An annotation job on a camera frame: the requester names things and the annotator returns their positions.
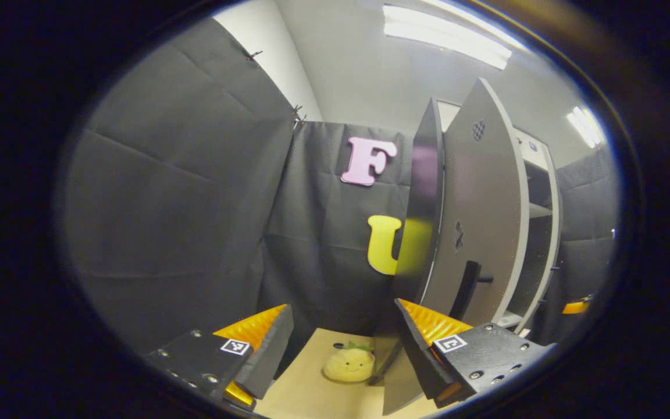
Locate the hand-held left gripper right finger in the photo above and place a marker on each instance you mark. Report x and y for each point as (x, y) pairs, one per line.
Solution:
(419, 361)

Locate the yellow plush toy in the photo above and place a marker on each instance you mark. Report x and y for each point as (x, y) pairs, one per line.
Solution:
(348, 364)

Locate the ceiling light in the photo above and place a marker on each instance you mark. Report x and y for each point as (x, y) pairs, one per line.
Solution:
(445, 35)
(585, 128)

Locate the grey shoe cabinet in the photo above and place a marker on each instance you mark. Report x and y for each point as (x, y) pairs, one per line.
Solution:
(425, 192)

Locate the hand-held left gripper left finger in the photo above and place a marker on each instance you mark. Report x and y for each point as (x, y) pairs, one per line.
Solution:
(268, 358)

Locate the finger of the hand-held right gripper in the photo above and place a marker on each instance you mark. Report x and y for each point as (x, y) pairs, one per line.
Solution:
(578, 305)

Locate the grey shoe cabinet door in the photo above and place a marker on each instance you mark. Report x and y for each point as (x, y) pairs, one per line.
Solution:
(486, 203)

